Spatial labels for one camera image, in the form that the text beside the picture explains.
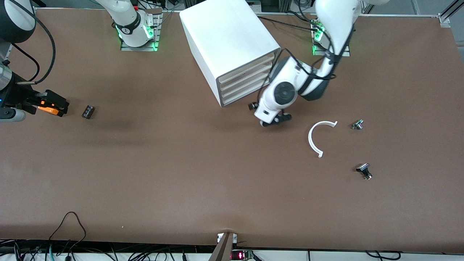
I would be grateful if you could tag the device with red light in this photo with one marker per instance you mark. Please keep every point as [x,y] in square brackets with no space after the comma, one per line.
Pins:
[241,255]

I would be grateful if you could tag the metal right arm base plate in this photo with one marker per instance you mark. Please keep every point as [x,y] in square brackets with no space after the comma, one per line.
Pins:
[139,48]

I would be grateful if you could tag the white plastic drawer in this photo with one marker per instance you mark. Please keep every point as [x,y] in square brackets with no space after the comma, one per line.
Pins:
[246,76]
[246,68]
[246,91]
[246,84]

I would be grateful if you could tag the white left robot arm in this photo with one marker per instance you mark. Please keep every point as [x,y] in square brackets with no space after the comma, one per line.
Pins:
[286,92]

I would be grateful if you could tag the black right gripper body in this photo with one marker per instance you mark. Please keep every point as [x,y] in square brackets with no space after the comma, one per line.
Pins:
[21,96]

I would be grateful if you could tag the small green metal switch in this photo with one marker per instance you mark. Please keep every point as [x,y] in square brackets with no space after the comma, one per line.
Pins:
[357,124]

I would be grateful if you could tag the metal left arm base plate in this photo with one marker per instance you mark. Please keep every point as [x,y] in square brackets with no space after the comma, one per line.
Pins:
[316,50]

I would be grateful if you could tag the brown camera mount post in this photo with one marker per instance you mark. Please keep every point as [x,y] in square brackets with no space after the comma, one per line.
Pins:
[223,250]

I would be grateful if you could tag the small black electronic component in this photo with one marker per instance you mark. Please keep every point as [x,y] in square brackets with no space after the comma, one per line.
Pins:
[88,112]

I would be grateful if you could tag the aluminium table frame profile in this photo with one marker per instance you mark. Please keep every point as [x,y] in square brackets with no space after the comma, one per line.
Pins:
[14,47]
[444,20]

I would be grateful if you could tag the white drawer cabinet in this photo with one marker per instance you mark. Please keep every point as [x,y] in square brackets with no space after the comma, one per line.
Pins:
[224,32]

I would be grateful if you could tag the black metal selector switch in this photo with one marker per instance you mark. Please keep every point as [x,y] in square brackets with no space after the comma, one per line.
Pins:
[364,170]

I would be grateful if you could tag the white mount bracket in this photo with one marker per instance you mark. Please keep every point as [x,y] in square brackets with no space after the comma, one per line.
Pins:
[219,237]

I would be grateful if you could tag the orange box with hole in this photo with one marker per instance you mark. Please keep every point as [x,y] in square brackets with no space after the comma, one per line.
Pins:
[49,110]

